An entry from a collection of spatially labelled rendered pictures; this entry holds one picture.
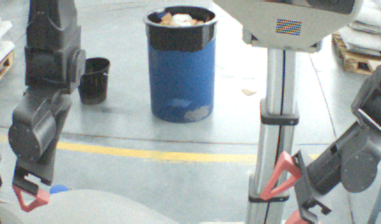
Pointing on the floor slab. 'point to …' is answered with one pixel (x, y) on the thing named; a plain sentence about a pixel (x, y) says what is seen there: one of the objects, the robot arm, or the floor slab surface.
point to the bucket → (94, 81)
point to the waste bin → (182, 63)
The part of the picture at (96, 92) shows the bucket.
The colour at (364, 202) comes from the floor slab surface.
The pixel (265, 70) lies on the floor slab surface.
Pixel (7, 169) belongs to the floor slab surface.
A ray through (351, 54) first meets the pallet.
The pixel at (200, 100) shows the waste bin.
